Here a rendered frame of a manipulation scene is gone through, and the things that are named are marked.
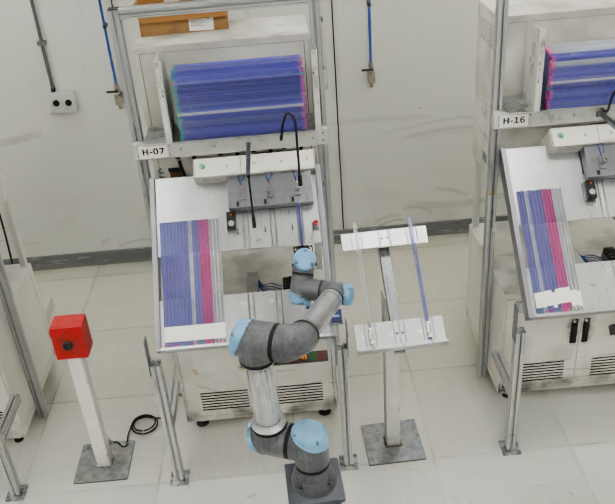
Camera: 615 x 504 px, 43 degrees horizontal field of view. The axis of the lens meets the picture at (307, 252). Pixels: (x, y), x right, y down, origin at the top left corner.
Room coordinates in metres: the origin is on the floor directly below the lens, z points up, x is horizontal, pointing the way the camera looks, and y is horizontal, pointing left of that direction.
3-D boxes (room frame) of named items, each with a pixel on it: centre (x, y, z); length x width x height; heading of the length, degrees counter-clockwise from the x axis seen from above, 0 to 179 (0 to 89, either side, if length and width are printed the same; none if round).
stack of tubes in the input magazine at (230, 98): (2.93, 0.21, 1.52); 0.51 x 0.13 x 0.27; 91
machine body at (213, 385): (3.05, 0.27, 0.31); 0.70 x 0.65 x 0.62; 91
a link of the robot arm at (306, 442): (1.85, 0.04, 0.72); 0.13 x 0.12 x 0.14; 68
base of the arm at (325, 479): (1.85, 0.04, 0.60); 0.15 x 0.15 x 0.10
